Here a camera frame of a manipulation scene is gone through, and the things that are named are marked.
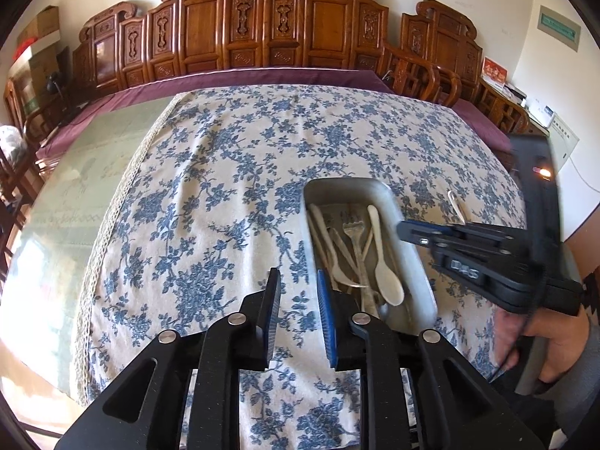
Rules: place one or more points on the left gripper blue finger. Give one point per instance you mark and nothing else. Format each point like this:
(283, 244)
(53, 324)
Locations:
(471, 236)

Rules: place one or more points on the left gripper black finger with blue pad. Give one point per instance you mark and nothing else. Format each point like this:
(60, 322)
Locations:
(416, 391)
(183, 391)

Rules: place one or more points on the metal fork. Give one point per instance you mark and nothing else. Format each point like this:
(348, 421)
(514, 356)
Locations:
(354, 228)

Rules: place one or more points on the person's right hand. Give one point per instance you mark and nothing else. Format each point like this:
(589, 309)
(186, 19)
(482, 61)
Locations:
(567, 337)

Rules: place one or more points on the grey metal tray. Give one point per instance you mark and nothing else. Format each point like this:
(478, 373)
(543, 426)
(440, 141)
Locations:
(338, 197)

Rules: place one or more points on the purple armchair cushion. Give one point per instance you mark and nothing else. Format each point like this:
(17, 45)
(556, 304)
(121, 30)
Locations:
(487, 131)

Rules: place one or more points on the white router box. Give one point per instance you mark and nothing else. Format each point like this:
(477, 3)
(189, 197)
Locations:
(540, 113)

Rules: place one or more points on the red card on side table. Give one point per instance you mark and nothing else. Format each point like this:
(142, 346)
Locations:
(493, 73)

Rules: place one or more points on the carved wooden armchair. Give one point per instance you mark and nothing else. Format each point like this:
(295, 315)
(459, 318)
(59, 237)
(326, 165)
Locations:
(446, 38)

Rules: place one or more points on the blue floral tablecloth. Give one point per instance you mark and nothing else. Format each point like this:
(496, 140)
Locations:
(213, 202)

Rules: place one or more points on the long carved wooden sofa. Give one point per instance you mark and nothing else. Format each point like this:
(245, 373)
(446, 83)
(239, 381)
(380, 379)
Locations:
(121, 48)

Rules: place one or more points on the dark wooden chair left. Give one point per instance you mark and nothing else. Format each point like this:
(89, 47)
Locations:
(16, 191)

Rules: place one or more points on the black desk lamp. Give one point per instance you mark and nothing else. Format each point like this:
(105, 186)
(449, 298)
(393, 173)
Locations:
(58, 103)

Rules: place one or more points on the stacked cardboard boxes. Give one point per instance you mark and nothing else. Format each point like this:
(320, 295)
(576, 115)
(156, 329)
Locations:
(34, 62)

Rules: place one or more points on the white lower wall panel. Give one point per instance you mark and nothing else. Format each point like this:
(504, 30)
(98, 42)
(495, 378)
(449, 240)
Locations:
(562, 140)

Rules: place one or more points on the grey wall electrical panel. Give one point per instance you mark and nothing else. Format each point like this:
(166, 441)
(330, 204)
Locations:
(559, 27)

